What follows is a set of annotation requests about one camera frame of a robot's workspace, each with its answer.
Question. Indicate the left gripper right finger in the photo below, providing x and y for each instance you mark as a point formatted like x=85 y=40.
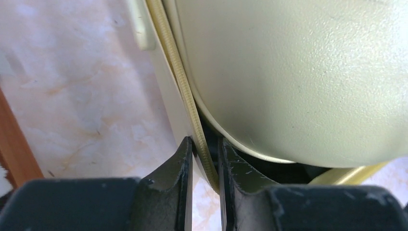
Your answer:
x=250 y=201

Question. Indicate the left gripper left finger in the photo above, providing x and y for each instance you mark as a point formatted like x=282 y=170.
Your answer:
x=161 y=201

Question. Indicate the yellow hard-shell suitcase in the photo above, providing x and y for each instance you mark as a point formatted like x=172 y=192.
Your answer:
x=316 y=82

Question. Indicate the brown wooden tray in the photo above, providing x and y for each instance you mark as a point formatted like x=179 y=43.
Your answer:
x=15 y=154

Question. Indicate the white folded cloth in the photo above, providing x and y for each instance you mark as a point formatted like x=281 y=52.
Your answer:
x=5 y=186

